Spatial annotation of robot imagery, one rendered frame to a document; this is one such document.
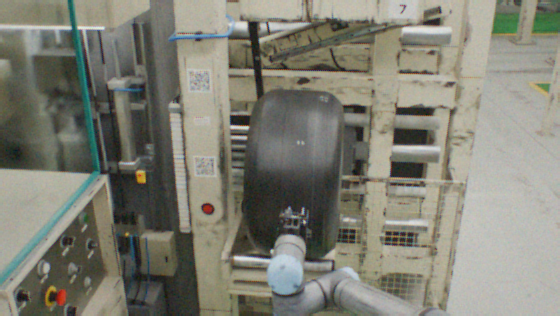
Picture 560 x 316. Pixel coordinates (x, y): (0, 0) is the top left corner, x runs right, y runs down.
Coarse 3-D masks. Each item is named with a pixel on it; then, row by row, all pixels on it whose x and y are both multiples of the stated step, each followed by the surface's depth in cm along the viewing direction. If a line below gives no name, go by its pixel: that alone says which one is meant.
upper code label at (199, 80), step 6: (192, 72) 167; (198, 72) 167; (204, 72) 167; (210, 72) 166; (192, 78) 168; (198, 78) 168; (204, 78) 168; (210, 78) 167; (192, 84) 169; (198, 84) 169; (204, 84) 168; (210, 84) 168; (192, 90) 170; (198, 90) 169; (204, 90) 169; (210, 90) 169
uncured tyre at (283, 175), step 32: (288, 96) 174; (256, 128) 165; (288, 128) 163; (320, 128) 162; (256, 160) 161; (288, 160) 160; (320, 160) 159; (256, 192) 161; (288, 192) 160; (320, 192) 159; (256, 224) 165; (320, 224) 162; (320, 256) 177
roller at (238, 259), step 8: (232, 256) 186; (240, 256) 186; (248, 256) 186; (256, 256) 186; (264, 256) 186; (232, 264) 187; (240, 264) 186; (248, 264) 186; (256, 264) 185; (264, 264) 185; (304, 264) 183; (312, 264) 183; (320, 264) 183; (328, 264) 182; (328, 272) 184
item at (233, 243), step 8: (240, 208) 209; (240, 216) 204; (232, 224) 199; (240, 224) 201; (232, 232) 194; (240, 232) 202; (232, 240) 190; (240, 240) 203; (224, 248) 185; (232, 248) 187; (224, 256) 181; (224, 264) 182; (224, 272) 184
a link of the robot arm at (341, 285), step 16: (336, 272) 132; (352, 272) 132; (320, 288) 127; (336, 288) 126; (352, 288) 122; (368, 288) 120; (336, 304) 127; (352, 304) 120; (368, 304) 116; (384, 304) 112; (400, 304) 110
